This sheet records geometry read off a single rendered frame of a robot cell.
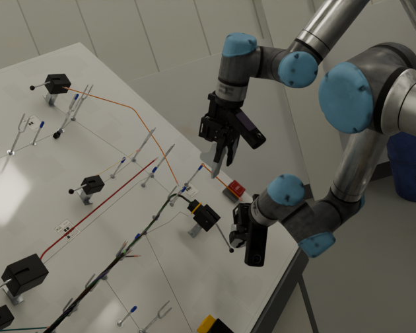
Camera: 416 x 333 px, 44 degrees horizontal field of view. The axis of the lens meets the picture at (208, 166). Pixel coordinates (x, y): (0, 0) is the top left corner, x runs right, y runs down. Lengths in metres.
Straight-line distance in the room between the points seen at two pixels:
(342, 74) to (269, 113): 3.10
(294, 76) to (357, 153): 0.21
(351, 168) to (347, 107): 0.29
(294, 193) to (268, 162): 2.91
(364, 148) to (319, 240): 0.22
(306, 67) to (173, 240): 0.62
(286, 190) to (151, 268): 0.42
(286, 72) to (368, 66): 0.24
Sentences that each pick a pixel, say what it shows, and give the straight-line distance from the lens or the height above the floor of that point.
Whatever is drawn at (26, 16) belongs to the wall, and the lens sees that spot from 4.10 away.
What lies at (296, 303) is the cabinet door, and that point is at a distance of 1.80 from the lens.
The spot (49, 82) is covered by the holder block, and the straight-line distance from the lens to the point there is 1.54.
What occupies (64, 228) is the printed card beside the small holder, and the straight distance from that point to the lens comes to 1.32.
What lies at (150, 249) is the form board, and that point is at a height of 1.15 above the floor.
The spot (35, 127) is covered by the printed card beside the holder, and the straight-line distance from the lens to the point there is 1.51.
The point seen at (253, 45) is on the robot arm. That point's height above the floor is 1.57.
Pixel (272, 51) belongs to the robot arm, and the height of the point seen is 1.55.
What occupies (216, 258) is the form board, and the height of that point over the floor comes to 1.02.
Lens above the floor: 1.71
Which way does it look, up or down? 17 degrees down
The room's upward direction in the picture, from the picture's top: 18 degrees counter-clockwise
